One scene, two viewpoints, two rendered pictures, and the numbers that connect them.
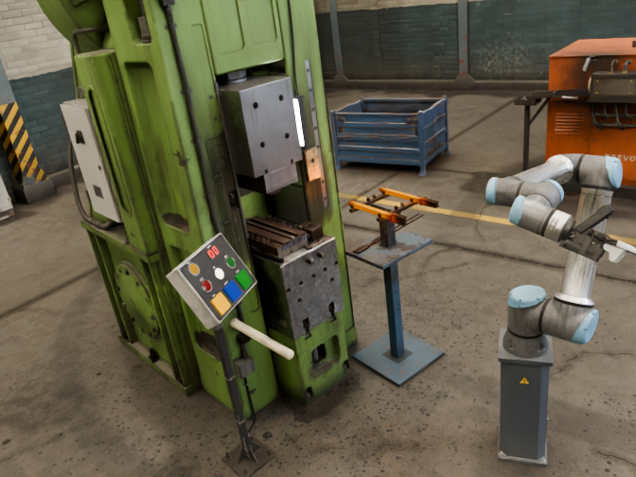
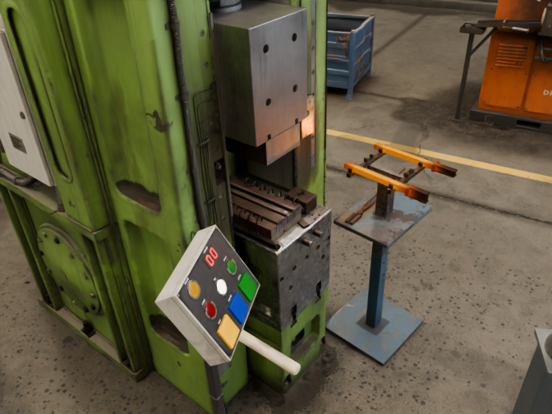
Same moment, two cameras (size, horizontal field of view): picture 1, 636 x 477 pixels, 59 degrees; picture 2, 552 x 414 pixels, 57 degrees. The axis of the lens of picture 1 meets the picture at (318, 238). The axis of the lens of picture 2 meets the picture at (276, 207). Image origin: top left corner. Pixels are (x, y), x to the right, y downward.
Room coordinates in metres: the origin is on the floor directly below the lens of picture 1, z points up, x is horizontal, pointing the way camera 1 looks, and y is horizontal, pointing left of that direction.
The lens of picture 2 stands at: (0.91, 0.46, 2.19)
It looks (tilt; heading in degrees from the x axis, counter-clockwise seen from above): 34 degrees down; 350
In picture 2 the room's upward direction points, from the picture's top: 3 degrees counter-clockwise
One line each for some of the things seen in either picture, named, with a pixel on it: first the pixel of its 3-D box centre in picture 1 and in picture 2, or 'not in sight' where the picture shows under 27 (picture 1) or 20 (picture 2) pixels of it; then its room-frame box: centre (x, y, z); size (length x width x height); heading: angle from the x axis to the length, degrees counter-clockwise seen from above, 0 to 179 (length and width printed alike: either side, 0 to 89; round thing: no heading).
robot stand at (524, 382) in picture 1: (523, 397); (551, 401); (1.97, -0.83, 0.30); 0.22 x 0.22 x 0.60; 68
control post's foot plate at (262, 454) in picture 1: (247, 450); not in sight; (2.15, 0.51, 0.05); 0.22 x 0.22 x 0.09; 40
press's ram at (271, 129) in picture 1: (253, 121); (244, 63); (2.76, 0.24, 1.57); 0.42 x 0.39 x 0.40; 40
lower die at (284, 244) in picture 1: (267, 236); (247, 205); (2.73, 0.27, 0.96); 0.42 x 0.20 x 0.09; 40
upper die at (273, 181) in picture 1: (255, 171); (241, 129); (2.73, 0.27, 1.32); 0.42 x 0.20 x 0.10; 40
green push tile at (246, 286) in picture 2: (243, 279); (246, 287); (2.18, 0.35, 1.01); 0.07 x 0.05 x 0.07; 155
